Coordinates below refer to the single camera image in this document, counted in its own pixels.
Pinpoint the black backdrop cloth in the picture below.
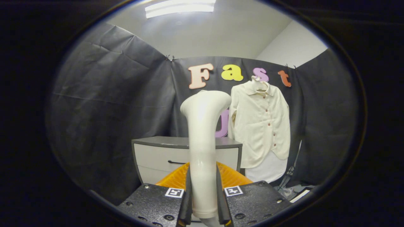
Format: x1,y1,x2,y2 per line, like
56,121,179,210
46,22,359,205

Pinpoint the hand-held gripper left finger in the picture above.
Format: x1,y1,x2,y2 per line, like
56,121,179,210
117,161,192,227

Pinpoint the white hanging board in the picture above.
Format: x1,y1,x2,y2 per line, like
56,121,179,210
245,151,288,184

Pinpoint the white clothes hanger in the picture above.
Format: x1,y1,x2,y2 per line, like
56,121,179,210
251,75,270,92

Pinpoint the grey and white cabinet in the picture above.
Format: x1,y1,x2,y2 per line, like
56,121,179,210
131,136,243,186

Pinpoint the ceiling light panel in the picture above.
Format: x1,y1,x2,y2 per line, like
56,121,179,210
145,0,217,19

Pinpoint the cream button-up shirt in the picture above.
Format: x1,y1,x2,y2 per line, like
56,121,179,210
228,80,291,169

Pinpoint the thin metal stand pole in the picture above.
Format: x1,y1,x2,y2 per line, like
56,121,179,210
278,140,302,191

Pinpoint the white garment steamer with hose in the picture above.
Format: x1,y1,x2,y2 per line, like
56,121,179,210
180,90,232,227

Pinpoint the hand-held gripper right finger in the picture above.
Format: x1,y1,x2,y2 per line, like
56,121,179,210
216,161,292,227

